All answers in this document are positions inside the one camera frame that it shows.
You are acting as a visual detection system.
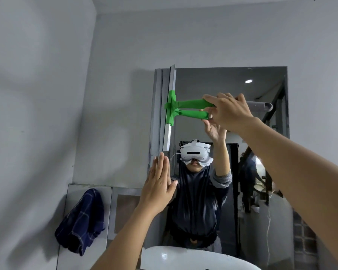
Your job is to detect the person's right hand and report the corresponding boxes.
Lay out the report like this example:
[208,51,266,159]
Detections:
[202,92,255,138]

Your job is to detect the person's left hand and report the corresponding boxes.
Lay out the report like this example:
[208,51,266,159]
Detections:
[137,151,178,216]

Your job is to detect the frameless wall mirror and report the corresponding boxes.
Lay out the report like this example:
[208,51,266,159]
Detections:
[148,66,296,270]

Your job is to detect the green and grey squeegee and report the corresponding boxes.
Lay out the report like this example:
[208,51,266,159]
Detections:
[162,64,274,153]

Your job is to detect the blue plaid cloth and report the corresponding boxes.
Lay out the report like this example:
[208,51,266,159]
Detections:
[54,188,106,257]

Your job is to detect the person's right forearm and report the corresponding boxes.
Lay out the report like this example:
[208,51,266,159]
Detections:
[238,116,338,270]

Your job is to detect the person's left forearm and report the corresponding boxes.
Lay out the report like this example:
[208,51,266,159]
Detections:
[90,204,167,270]

